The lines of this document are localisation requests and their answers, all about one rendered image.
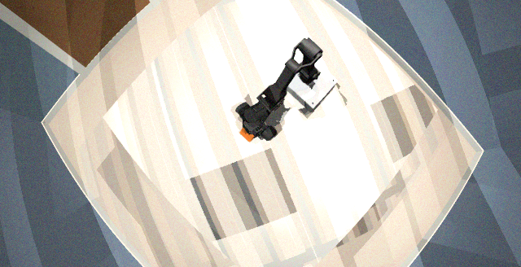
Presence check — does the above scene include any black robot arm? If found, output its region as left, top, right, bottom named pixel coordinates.
left=243, top=37, right=323, bottom=136

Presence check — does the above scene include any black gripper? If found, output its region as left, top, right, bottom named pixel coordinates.
left=235, top=102, right=277, bottom=141

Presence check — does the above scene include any orange block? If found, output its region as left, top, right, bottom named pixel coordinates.
left=240, top=128, right=254, bottom=142

